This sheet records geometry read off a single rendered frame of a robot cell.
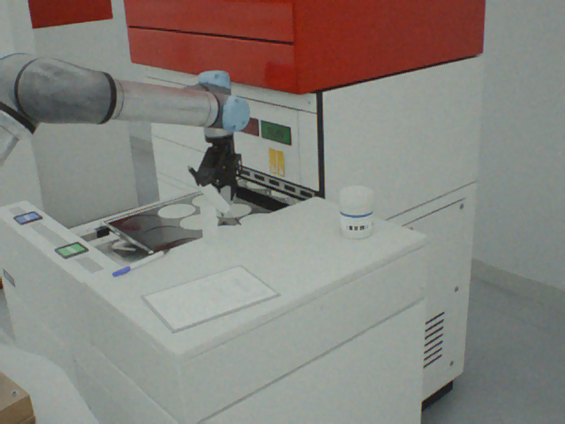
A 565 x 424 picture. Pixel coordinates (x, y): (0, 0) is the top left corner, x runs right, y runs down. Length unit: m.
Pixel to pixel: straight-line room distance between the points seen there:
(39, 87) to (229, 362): 0.56
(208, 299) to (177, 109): 0.38
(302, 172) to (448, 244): 0.67
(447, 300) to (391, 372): 0.80
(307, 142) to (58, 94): 0.67
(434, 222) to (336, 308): 0.85
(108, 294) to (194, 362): 0.26
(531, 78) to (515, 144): 0.30
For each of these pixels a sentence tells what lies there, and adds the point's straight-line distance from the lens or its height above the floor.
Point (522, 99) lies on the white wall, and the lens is 2.96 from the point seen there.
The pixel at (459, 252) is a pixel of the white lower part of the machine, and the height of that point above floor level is 0.59.
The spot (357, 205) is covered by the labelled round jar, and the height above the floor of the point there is 1.04.
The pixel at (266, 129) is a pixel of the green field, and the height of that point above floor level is 1.10.
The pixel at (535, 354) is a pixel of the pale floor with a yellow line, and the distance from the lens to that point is 2.83.
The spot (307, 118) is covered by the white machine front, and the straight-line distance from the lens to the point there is 1.59.
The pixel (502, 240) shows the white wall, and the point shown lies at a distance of 3.19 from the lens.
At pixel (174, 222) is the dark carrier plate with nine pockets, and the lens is 1.70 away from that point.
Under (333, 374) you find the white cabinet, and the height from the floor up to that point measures 0.76.
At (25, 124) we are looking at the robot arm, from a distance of 1.26.
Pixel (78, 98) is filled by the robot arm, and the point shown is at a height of 1.32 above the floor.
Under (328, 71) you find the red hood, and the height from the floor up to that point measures 1.26.
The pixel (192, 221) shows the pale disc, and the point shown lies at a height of 0.90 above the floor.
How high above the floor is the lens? 1.54
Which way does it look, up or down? 22 degrees down
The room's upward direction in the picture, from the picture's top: 3 degrees counter-clockwise
